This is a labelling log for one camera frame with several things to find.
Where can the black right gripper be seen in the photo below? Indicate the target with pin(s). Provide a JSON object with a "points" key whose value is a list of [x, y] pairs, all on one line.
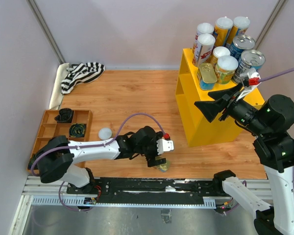
{"points": [[209, 108]]}

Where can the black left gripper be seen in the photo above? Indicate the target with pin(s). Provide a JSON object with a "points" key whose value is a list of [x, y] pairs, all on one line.
{"points": [[151, 159]]}

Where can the gold sardine tin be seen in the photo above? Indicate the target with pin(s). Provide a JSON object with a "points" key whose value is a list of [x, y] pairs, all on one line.
{"points": [[206, 76], [163, 167]]}

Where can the yellow wooden shelf cabinet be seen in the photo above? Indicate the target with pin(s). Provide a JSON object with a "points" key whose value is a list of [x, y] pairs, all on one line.
{"points": [[197, 129]]}

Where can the yellow can white lid front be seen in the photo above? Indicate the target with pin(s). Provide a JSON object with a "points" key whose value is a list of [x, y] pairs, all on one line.
{"points": [[225, 68]]}

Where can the small can white lid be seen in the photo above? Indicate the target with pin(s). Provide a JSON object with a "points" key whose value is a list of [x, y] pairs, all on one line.
{"points": [[216, 54]]}

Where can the blue can silver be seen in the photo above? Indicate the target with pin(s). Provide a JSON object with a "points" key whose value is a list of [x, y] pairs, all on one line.
{"points": [[239, 44], [250, 58]]}

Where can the tall can white lid front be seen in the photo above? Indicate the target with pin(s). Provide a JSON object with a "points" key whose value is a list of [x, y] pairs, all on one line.
{"points": [[205, 44]]}

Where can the tall can white lid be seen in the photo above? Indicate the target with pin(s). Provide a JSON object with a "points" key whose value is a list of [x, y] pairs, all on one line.
{"points": [[222, 29], [205, 44]]}

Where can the short green can white lid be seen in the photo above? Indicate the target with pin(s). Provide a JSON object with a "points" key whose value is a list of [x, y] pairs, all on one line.
{"points": [[105, 133]]}

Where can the red label can white lid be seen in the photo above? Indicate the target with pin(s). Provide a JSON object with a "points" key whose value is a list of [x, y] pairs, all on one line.
{"points": [[202, 28]]}

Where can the tall yellow blue can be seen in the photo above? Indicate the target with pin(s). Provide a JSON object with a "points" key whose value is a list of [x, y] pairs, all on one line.
{"points": [[240, 26]]}

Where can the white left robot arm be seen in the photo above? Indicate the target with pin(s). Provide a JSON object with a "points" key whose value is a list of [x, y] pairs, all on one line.
{"points": [[58, 159]]}

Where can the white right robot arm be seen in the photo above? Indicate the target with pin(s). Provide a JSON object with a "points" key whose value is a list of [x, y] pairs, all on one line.
{"points": [[275, 149]]}

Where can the green patterned rolled belt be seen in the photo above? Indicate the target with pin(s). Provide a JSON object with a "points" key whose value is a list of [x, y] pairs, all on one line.
{"points": [[77, 130]]}

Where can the black rolled belt top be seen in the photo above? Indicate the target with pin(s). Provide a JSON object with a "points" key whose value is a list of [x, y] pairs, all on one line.
{"points": [[65, 116]]}

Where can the wooden compartment tray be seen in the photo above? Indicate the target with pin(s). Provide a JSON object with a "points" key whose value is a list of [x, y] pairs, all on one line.
{"points": [[49, 129]]}

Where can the black striped cloth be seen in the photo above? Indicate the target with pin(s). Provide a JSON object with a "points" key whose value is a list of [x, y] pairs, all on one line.
{"points": [[81, 73]]}

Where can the cream cloth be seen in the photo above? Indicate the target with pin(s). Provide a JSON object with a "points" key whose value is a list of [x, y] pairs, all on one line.
{"points": [[56, 96]]}

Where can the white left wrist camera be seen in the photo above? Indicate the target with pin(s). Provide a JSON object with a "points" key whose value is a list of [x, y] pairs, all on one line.
{"points": [[164, 146]]}

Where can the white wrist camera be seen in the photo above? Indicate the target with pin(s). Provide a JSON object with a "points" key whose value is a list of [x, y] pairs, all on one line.
{"points": [[164, 146], [250, 80]]}

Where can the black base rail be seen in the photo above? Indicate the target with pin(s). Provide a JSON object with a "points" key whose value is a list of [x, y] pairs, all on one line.
{"points": [[201, 187]]}

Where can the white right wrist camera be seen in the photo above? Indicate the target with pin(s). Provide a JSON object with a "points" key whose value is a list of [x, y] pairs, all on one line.
{"points": [[250, 80]]}

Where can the aluminium frame post right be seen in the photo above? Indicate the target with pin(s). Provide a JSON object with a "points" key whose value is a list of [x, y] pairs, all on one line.
{"points": [[270, 21]]}

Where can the aluminium frame post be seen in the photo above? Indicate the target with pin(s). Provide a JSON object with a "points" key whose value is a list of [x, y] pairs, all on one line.
{"points": [[42, 23], [270, 21]]}

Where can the aluminium frame post left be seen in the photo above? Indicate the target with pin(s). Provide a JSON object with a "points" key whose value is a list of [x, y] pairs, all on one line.
{"points": [[42, 23]]}

